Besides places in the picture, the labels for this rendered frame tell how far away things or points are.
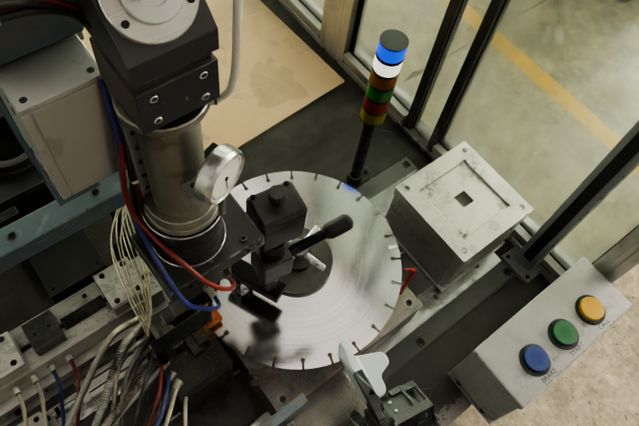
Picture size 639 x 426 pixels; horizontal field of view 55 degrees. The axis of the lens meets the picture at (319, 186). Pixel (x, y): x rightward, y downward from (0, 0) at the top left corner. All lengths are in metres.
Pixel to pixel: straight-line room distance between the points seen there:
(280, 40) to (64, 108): 1.05
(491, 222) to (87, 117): 0.79
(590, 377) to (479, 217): 1.10
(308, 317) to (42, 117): 0.56
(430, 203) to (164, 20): 0.80
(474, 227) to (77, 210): 0.65
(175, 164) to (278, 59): 0.98
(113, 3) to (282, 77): 1.06
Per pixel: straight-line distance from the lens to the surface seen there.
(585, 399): 2.11
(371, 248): 0.98
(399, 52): 0.94
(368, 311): 0.94
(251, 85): 1.39
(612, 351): 2.20
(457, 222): 1.10
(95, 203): 0.91
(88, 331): 1.04
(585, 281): 1.14
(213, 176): 0.46
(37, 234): 0.91
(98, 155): 0.54
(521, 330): 1.06
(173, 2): 0.37
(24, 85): 0.48
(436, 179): 1.13
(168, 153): 0.48
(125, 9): 0.37
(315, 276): 0.94
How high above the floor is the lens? 1.82
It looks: 59 degrees down
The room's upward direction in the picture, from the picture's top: 11 degrees clockwise
